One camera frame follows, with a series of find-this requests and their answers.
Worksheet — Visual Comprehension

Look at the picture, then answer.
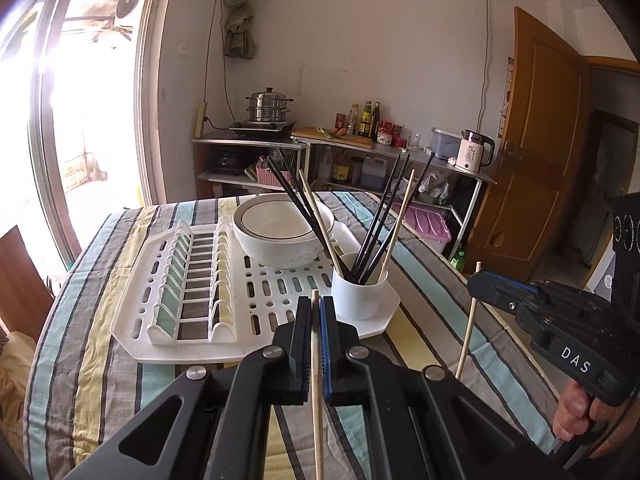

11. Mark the person's right hand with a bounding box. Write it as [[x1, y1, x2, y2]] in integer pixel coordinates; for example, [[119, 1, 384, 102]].
[[551, 383, 640, 459]]

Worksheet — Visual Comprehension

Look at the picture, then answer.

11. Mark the white cup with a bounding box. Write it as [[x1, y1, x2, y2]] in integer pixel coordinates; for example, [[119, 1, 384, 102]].
[[331, 252, 390, 321]]

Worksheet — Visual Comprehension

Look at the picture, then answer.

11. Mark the clear plastic bag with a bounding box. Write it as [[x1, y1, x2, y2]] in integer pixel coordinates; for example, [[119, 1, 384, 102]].
[[417, 170, 453, 206]]

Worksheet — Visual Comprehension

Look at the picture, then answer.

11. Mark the wooden cutting board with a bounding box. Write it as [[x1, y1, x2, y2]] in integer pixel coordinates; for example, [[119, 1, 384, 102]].
[[291, 126, 375, 150]]

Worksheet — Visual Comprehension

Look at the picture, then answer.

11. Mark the white bowl with dark rim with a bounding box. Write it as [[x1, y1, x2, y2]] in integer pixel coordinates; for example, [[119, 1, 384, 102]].
[[232, 194, 335, 270]]

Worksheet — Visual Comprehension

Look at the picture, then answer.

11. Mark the clear blue plastic container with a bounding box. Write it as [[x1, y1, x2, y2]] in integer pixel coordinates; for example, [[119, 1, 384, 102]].
[[431, 127, 461, 161]]

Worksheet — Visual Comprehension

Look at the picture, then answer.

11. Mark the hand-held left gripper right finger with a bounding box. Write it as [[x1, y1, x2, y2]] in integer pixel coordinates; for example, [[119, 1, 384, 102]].
[[320, 296, 571, 480]]

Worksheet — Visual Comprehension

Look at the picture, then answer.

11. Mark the dark liquid jug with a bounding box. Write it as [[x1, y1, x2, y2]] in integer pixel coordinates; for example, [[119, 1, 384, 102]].
[[361, 156, 388, 192]]

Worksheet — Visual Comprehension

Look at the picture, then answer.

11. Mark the striped tablecloth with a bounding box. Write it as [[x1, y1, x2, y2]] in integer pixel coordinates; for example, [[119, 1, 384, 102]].
[[22, 191, 561, 480]]

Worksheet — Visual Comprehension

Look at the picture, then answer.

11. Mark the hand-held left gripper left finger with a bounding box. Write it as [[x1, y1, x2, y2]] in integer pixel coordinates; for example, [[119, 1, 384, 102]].
[[62, 296, 315, 480]]

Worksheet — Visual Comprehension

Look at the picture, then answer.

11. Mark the glass sliding door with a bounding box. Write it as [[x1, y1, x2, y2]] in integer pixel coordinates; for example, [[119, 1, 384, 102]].
[[0, 0, 181, 271]]

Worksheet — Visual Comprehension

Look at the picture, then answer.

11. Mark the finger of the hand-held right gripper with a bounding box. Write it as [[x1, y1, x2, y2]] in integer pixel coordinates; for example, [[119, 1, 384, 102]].
[[466, 269, 547, 332]]

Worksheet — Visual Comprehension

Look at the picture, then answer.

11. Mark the wooden door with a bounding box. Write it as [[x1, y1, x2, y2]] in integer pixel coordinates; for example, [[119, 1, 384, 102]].
[[462, 6, 591, 281]]

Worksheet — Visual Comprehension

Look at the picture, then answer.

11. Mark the long metal shelf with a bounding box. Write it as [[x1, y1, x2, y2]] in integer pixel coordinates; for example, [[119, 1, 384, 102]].
[[292, 132, 497, 266]]

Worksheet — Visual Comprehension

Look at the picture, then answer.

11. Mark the hanging beige curtain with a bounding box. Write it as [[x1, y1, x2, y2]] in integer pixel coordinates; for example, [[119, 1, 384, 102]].
[[222, 0, 258, 60]]

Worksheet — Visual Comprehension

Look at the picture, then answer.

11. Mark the yellow sack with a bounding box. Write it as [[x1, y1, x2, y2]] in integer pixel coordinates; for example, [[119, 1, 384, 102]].
[[0, 330, 36, 441]]

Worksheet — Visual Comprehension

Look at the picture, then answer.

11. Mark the black induction cooker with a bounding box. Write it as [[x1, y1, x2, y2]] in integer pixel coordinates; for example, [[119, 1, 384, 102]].
[[229, 119, 297, 137]]

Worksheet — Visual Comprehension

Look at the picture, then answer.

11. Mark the yellow label oil bottle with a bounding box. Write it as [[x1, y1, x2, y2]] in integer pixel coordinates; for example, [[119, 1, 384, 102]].
[[331, 149, 351, 185]]

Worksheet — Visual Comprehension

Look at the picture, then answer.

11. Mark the wall calendar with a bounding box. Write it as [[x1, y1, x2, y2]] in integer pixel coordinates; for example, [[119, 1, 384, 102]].
[[500, 55, 516, 133]]

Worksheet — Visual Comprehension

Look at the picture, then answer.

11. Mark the bunch of black chopsticks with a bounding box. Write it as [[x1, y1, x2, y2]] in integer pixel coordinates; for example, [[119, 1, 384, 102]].
[[266, 147, 436, 285]]

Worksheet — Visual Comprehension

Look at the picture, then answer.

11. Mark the outdoor fan unit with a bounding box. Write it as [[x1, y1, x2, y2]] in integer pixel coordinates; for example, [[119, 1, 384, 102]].
[[114, 0, 146, 26]]

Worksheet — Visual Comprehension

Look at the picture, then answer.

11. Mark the pink plastic basket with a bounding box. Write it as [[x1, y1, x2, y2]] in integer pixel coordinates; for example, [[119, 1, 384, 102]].
[[256, 156, 300, 183]]

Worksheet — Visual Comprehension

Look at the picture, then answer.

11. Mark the white plastic dish rack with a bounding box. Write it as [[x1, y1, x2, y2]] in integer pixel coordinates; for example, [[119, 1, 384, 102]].
[[111, 219, 402, 365]]

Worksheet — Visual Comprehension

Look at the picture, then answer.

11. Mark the small metal shelf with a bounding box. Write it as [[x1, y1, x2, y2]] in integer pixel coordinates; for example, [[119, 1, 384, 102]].
[[190, 131, 307, 201]]

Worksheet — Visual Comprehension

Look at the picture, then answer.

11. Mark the pink storage box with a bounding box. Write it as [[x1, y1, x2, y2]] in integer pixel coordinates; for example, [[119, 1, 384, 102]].
[[400, 205, 452, 255]]

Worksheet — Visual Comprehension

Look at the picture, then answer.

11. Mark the brown wooden board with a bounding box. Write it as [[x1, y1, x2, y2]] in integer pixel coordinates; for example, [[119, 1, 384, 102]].
[[0, 225, 56, 341]]

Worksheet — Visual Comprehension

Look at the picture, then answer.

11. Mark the steel steamer pot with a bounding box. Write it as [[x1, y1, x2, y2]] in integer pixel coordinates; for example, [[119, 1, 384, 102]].
[[245, 87, 293, 123]]

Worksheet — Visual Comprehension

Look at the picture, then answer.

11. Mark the wooden chopstick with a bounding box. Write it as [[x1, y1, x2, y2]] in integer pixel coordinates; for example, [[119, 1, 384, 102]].
[[376, 168, 416, 282], [297, 169, 346, 277], [454, 261, 483, 381], [311, 289, 325, 480]]

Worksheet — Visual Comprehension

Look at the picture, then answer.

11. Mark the white electric kettle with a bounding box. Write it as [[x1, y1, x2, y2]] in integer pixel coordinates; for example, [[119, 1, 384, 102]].
[[454, 130, 496, 173]]

